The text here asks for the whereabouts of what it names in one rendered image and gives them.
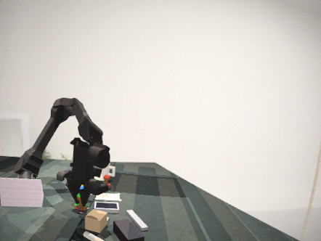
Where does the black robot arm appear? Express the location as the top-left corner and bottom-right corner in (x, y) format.
(14, 98), (110, 179)

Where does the beige box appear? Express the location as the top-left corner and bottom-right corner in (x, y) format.
(85, 209), (107, 233)

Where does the white mug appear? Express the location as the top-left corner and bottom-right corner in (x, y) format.
(94, 164), (115, 181)

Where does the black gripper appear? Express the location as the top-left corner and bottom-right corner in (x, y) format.
(57, 161), (109, 207)

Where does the green-handled rubber stamp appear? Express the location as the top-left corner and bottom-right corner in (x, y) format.
(74, 194), (88, 213)

